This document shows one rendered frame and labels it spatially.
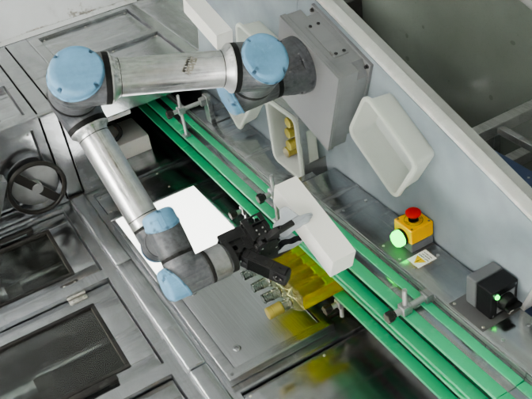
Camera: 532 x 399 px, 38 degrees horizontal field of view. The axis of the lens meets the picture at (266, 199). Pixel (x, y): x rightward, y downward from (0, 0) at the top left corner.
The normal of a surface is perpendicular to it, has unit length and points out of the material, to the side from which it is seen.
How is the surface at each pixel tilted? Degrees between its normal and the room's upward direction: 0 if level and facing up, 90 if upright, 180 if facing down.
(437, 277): 90
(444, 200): 0
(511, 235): 0
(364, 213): 90
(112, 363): 90
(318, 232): 90
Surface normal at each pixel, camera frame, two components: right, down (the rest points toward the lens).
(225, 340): -0.14, -0.79
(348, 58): 0.04, -0.60
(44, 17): 0.51, 0.45
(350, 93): 0.52, 0.69
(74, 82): 0.14, -0.21
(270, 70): 0.39, -0.23
